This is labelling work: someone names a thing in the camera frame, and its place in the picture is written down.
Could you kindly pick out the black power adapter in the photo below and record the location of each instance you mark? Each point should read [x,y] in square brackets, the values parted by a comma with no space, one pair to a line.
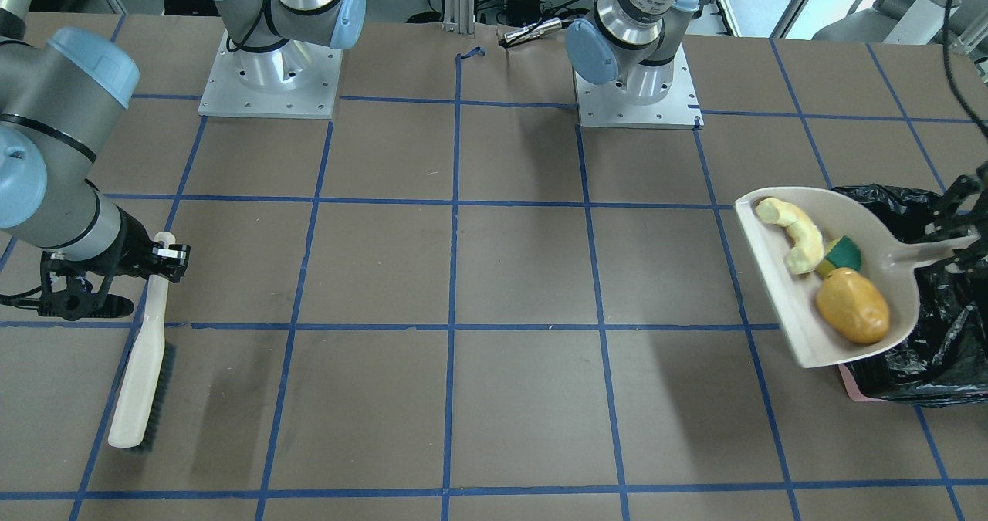
[523,10]

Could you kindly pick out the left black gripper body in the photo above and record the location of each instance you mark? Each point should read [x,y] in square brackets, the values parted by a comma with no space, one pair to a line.
[954,199]

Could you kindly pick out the pale yellow curved peel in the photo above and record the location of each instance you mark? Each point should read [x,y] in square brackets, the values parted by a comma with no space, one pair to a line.
[806,241]

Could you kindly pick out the black trash bag bin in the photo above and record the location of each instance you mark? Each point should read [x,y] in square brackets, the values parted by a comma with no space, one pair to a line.
[943,361]

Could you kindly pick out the orange yellow potato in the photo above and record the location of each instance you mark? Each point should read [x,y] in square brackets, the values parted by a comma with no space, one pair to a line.
[854,307]

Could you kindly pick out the beige hand brush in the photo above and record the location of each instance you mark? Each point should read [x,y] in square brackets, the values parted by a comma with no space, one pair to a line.
[139,403]

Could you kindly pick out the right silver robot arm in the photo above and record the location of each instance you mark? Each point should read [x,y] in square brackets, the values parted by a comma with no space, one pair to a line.
[59,106]

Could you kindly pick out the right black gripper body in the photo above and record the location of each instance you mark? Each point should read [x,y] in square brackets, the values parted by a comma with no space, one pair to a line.
[134,241]

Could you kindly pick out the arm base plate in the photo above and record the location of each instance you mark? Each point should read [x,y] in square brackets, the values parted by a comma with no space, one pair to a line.
[661,97]
[298,81]

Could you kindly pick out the yellow green sponge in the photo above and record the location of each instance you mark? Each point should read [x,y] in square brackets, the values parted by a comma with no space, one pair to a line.
[842,253]

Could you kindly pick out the pink bin tray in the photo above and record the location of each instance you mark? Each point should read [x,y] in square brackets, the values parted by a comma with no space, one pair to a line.
[852,389]

